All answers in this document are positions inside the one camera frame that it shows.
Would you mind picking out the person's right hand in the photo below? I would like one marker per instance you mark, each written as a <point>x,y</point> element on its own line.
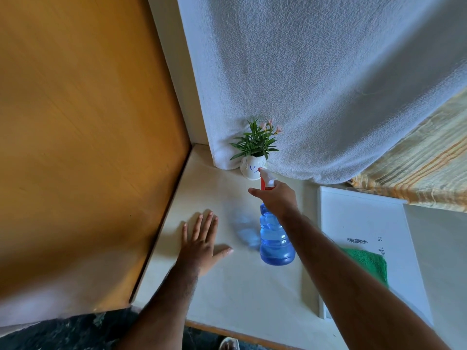
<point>282,202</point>

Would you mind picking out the person's left hand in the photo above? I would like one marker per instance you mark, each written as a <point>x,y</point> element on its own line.
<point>199,253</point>

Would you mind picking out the person's left little finger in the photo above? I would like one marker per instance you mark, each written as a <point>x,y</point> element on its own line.
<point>184,235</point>

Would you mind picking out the person's right thumb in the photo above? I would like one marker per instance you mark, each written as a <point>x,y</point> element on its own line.
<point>258,193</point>

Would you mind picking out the person's left middle finger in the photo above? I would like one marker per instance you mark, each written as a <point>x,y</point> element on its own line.
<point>206,225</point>

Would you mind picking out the person's left thumb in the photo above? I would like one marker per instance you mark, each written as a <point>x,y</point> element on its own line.
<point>223,252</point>

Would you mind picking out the blue spray bottle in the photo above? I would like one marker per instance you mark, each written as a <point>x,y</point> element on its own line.
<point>275,244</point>

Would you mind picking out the person's left forearm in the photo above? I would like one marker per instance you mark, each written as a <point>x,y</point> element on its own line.
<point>164,313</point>

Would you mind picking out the person's right forearm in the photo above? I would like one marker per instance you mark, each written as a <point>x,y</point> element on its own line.
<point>350,287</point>

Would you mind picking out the white potted plant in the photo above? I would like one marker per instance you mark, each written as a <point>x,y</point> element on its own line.
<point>253,149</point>

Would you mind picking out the person's foot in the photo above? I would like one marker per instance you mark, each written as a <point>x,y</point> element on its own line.
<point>229,344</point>

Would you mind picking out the white flat tray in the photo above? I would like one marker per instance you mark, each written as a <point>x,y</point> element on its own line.
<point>361,222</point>

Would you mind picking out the green cleaning cloth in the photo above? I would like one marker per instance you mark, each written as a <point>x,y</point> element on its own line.
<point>370,264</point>

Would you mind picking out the white textured curtain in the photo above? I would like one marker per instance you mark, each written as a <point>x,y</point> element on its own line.
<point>321,76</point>

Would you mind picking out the brown wooden door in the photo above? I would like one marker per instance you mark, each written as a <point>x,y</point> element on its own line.
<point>80,142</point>

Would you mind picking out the yellow striped cloth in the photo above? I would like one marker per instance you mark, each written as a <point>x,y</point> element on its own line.
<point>427,167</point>

